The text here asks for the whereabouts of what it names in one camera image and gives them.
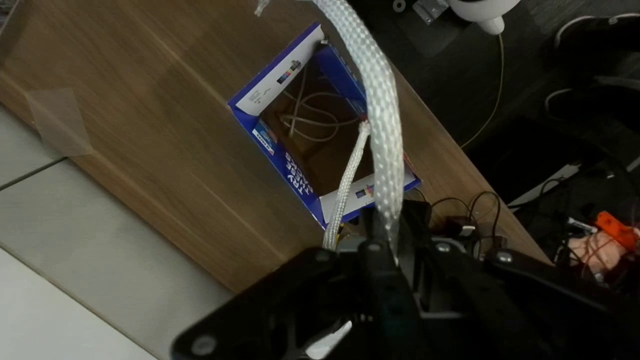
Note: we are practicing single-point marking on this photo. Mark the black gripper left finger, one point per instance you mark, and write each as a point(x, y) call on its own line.
point(301, 307)

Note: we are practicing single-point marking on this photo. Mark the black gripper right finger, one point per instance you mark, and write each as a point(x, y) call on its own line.
point(506, 307)

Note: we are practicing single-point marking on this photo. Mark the blue printed carton box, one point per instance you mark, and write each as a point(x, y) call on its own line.
point(273, 80)

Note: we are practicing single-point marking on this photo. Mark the orange plastic clip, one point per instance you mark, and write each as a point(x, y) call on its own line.
point(616, 227)

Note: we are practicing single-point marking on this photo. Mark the black shoe white sole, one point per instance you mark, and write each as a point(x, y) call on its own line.
point(592, 101)
point(592, 33)

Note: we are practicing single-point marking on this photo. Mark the white VR headset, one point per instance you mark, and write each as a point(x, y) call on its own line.
point(482, 10)

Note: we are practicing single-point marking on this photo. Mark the clear tape piece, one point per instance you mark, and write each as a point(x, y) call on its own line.
point(56, 120)

